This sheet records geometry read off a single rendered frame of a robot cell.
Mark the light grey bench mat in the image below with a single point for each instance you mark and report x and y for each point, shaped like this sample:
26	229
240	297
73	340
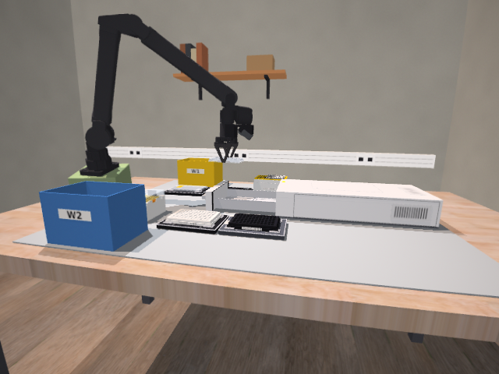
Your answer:
422	259

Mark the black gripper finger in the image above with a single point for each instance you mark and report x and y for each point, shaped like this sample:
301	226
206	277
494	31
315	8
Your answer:
235	146
228	146

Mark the blue open-top bin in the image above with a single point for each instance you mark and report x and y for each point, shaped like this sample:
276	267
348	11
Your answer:
94	215

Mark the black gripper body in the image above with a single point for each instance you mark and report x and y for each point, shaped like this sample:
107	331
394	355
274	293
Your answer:
222	138

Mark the yellow open-top bin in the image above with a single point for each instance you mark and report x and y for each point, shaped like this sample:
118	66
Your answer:
198	171

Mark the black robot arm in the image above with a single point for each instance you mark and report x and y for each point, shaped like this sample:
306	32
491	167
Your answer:
101	134

